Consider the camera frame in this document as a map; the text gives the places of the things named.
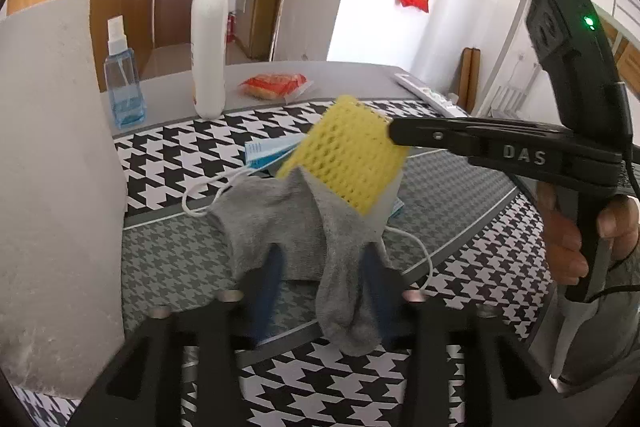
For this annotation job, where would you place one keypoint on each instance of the red snack packet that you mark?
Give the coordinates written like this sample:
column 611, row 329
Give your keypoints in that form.
column 274, row 86

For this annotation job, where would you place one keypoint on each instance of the white foam box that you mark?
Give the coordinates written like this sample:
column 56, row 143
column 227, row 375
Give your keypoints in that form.
column 55, row 187

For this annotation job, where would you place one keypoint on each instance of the white remote control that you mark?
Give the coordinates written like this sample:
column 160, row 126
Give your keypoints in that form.
column 430, row 94

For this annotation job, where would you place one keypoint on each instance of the houndstooth table mat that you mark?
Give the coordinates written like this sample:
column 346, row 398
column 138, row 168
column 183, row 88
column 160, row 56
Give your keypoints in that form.
column 450, row 247

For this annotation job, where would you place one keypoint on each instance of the metal bunk bed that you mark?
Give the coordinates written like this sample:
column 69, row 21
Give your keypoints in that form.
column 627, row 52

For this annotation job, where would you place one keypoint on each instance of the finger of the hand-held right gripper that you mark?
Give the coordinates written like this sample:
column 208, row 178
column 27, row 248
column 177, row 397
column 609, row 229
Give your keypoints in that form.
column 500, row 127
column 435, row 142

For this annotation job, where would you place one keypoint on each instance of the red fire extinguisher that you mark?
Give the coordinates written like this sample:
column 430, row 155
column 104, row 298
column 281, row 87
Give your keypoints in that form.
column 231, row 27

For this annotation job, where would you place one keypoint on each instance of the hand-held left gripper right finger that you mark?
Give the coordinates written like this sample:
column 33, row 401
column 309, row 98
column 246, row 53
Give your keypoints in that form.
column 381, row 279

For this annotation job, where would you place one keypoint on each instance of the white red pump lotion bottle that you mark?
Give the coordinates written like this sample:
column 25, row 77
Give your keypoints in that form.
column 209, row 52

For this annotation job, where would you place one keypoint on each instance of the person's right hand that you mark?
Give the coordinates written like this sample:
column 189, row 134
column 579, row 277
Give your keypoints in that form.
column 562, row 247

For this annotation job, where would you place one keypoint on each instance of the person's right forearm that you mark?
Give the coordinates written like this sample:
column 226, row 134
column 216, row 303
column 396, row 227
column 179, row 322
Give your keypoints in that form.
column 610, row 332

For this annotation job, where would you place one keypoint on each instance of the grey sock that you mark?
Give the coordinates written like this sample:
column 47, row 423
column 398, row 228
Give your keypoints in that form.
column 280, row 227

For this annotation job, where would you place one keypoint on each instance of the blue spray bottle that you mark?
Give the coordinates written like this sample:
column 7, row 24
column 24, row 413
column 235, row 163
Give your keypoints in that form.
column 122, row 92

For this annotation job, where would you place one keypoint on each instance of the wooden boards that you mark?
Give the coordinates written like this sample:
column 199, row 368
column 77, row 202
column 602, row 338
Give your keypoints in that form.
column 467, row 77

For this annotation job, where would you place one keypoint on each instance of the light blue face mask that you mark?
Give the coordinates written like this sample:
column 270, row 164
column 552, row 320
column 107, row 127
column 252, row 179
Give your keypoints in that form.
column 265, row 152

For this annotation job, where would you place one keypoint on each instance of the yellow foam net sleeve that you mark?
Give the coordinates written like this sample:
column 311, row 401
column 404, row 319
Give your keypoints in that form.
column 345, row 157

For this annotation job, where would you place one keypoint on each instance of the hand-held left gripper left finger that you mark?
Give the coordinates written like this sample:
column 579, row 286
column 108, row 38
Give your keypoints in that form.
column 265, row 302

